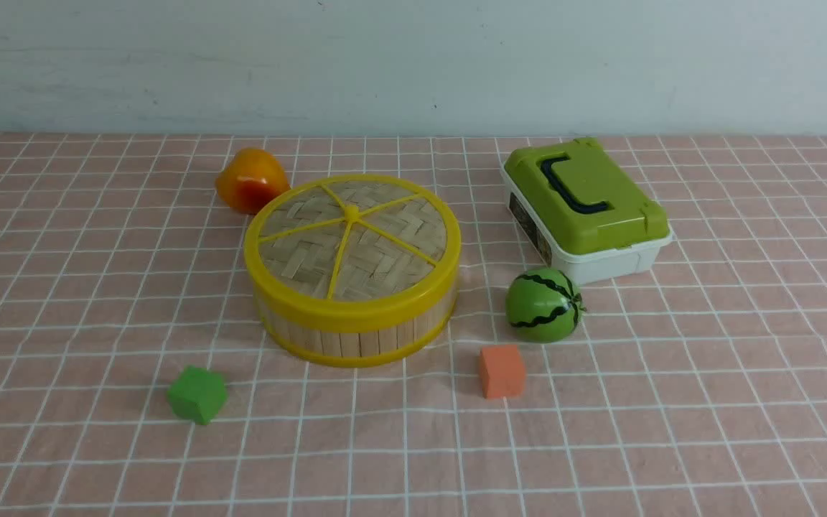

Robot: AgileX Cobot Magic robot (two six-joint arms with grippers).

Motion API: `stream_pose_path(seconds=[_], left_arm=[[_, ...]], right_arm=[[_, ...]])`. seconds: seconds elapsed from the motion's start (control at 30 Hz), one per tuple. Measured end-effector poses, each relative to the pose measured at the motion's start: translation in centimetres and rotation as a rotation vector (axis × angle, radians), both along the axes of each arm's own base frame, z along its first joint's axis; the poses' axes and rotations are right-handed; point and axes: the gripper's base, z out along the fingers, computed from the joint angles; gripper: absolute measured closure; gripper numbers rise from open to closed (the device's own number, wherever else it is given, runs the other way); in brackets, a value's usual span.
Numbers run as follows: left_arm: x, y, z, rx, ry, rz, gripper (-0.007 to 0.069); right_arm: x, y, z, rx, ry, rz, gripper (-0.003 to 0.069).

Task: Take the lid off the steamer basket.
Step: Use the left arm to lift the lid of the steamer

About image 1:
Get yellow woven steamer lid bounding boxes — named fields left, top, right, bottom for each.
left=244, top=174, right=462, bottom=333

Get bamboo steamer basket yellow rims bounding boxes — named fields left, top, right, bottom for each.
left=253, top=276, right=459, bottom=368

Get green toy watermelon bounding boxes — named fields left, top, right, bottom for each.
left=505, top=267, right=587, bottom=343

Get orange foam cube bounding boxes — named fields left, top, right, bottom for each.
left=478, top=344, right=526, bottom=399

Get orange toy mango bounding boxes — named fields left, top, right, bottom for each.
left=215, top=148, right=290, bottom=215

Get green white plastic box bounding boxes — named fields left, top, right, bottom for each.
left=502, top=137, right=675, bottom=285

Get green foam cube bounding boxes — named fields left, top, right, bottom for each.
left=165, top=365, right=228, bottom=425

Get pink checked tablecloth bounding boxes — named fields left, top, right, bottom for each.
left=0, top=132, right=827, bottom=516

